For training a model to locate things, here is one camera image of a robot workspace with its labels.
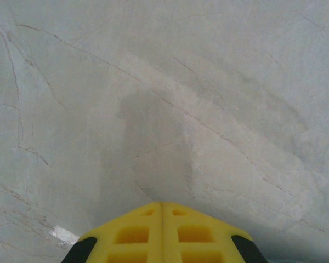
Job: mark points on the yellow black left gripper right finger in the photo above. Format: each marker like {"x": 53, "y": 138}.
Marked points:
{"x": 197, "y": 246}

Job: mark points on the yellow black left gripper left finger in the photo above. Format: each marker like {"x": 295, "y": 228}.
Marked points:
{"x": 131, "y": 246}

